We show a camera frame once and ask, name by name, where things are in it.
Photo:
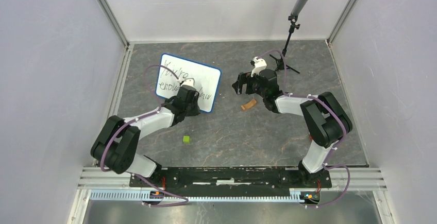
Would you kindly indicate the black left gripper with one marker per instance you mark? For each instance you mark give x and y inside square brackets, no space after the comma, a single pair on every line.
[196,112]

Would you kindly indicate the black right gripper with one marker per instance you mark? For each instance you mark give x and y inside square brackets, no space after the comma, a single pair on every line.
[241,78]

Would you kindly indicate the blue framed whiteboard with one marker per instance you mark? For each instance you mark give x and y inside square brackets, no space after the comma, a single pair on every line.
[178,70]

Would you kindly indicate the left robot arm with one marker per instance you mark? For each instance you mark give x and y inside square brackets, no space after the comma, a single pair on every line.
[116,145]

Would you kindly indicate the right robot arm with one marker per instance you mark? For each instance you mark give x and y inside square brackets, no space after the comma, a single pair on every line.
[326,120]

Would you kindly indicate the orange wooden block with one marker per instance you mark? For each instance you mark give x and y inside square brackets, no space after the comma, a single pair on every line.
[249,105]

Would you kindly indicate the green cube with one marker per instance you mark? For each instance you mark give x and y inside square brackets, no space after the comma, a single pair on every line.
[186,139]

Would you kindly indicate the black microphone tripod stand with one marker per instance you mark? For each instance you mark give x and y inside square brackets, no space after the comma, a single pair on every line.
[280,65]

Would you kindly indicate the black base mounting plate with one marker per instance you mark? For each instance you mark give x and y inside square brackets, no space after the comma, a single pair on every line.
[273,181]

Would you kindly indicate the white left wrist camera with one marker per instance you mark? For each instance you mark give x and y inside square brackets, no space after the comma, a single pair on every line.
[186,82]

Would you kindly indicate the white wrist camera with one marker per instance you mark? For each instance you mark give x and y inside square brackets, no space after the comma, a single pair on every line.
[186,82]
[259,64]

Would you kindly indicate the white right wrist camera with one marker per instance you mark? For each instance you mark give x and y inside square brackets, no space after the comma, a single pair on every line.
[259,64]

